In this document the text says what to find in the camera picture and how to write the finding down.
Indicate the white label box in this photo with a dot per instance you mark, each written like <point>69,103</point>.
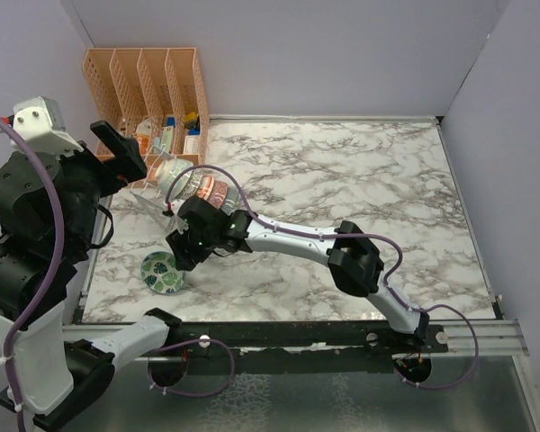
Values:
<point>192,144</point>

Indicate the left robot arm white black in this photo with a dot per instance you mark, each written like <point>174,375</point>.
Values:
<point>48,208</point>

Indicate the green white box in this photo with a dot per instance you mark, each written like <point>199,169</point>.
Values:
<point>167,138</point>

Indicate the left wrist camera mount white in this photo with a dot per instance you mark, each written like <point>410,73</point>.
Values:
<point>40,124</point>

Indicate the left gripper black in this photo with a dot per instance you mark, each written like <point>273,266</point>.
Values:
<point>120,169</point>

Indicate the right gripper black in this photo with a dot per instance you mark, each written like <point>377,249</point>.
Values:
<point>185,259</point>

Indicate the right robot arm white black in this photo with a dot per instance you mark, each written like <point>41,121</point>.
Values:
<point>349,254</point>

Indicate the orange floral bowl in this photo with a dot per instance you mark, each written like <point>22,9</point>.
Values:
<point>205,188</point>

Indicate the orange plastic desk organizer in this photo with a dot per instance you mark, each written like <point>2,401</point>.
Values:
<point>131,84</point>

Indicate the teal leaf bowl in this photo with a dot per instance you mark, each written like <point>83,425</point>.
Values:
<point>158,271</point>

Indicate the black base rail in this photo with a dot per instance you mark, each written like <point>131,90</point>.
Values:
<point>312,347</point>

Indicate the white wire dish rack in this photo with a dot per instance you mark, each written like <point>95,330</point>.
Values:
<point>151,198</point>

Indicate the pale green bowl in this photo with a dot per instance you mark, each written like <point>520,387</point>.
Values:
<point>168,170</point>

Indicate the green patterned bowl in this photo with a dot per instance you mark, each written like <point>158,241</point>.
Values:
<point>188,185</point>

